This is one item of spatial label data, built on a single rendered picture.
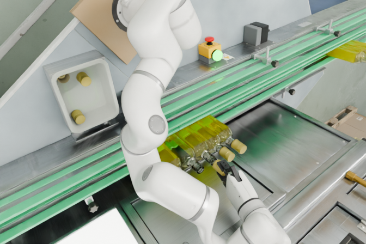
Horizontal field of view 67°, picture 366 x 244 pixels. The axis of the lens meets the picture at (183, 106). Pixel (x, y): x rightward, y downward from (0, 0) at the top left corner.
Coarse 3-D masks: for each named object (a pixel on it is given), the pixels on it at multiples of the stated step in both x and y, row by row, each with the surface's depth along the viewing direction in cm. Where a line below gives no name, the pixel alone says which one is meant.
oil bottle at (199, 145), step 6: (180, 132) 101; (186, 132) 101; (192, 132) 101; (186, 138) 98; (192, 138) 98; (198, 138) 98; (192, 144) 95; (198, 144) 95; (204, 144) 95; (198, 150) 94; (204, 150) 94; (198, 156) 95
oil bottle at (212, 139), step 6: (198, 120) 107; (192, 126) 104; (198, 126) 104; (204, 126) 103; (198, 132) 101; (204, 132) 100; (210, 132) 100; (204, 138) 98; (210, 138) 98; (216, 138) 98; (210, 144) 97; (216, 144) 97; (210, 150) 98
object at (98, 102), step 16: (80, 64) 82; (96, 64) 92; (96, 80) 95; (64, 96) 90; (80, 96) 94; (96, 96) 97; (112, 96) 94; (64, 112) 85; (96, 112) 98; (112, 112) 98; (80, 128) 92
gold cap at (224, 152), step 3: (222, 147) 95; (225, 147) 95; (219, 150) 95; (222, 150) 94; (225, 150) 94; (228, 150) 94; (219, 153) 95; (222, 153) 94; (225, 153) 93; (228, 153) 93; (231, 153) 93; (222, 156) 94; (225, 156) 93; (228, 156) 92; (231, 156) 93; (234, 156) 94; (225, 159) 93; (228, 159) 92; (231, 159) 94
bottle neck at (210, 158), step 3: (204, 153) 94; (207, 153) 93; (204, 156) 93; (207, 156) 92; (210, 156) 92; (213, 156) 92; (207, 159) 92; (210, 159) 91; (213, 159) 91; (216, 159) 92; (210, 162) 91; (213, 162) 93
